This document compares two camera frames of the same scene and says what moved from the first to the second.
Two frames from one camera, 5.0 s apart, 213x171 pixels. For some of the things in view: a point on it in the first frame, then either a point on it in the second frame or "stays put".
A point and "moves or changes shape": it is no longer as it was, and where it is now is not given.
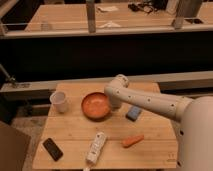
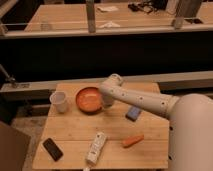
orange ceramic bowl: [96, 106] moves or changes shape
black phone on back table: [194, 20] stays put
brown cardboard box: [14, 148] stays put
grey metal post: [90, 8] stays put
